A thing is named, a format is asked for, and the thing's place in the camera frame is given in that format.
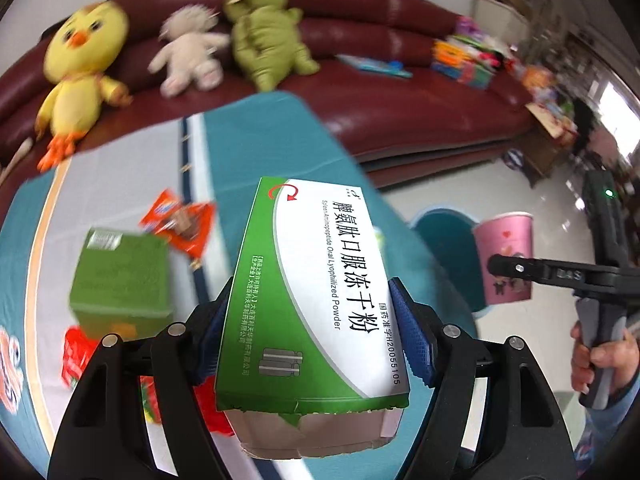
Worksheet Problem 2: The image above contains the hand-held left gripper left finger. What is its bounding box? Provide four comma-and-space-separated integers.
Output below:
47, 278, 236, 480

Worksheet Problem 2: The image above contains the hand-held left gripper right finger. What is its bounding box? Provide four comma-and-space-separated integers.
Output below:
387, 277, 596, 480

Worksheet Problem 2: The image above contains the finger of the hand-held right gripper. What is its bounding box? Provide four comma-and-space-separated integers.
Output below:
487, 254, 587, 293

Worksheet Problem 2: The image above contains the pink paper cup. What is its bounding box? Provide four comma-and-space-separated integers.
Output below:
472, 211, 535, 306

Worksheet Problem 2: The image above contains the green and white medicine box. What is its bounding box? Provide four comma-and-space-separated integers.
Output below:
215, 176, 411, 461

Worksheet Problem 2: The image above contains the person's right forearm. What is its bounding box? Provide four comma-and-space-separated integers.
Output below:
574, 385, 635, 479

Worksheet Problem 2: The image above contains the person's right hand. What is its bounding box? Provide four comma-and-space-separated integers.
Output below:
570, 320, 634, 402

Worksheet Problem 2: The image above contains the teal floor mat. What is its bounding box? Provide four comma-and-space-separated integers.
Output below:
410, 208, 488, 318

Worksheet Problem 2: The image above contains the orange snack wrapper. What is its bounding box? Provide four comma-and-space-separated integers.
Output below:
139, 190, 217, 256

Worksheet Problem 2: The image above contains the green cardboard box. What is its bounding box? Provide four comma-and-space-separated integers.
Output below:
69, 227, 173, 336

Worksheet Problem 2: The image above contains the cardboard box with packets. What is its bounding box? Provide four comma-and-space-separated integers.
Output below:
524, 102, 581, 186

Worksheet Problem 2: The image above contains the red snack packet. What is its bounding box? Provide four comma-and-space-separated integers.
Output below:
62, 326, 236, 436

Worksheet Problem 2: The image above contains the teal and white printed tablecloth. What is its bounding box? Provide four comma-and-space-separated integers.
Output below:
0, 91, 481, 480

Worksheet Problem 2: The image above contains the pile of colourful toys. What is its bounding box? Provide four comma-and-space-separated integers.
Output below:
431, 16, 521, 91

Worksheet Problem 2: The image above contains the dark red leather sofa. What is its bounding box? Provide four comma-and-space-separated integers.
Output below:
0, 0, 538, 191

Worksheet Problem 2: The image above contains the yellow chick plush toy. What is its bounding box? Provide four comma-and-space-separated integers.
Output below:
35, 1, 133, 173

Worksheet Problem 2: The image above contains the white plush doll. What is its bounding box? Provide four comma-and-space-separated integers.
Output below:
148, 5, 231, 97

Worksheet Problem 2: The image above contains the green dinosaur plush toy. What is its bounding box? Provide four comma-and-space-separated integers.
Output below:
222, 0, 321, 92

